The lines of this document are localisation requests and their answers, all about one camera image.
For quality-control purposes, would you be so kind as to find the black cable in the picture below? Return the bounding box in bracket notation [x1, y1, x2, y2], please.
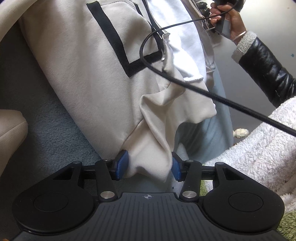
[139, 0, 296, 138]

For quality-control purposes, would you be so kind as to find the cream bed post knob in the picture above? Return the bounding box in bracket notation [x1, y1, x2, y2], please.
[233, 128, 249, 138]

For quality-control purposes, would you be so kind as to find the beige zip hoodie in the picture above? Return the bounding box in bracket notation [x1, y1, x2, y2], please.
[1, 1, 216, 181]

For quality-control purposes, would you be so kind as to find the folded beige garment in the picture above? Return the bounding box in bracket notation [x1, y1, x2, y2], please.
[0, 109, 28, 175]

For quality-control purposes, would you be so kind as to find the black leather sleeve forearm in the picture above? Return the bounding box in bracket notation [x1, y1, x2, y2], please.
[232, 31, 295, 108]

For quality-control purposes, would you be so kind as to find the person right hand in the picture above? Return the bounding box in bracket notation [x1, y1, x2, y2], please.
[210, 1, 247, 45]

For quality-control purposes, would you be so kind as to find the grey-blue bed blanket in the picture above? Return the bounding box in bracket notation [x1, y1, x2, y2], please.
[1, 24, 233, 238]

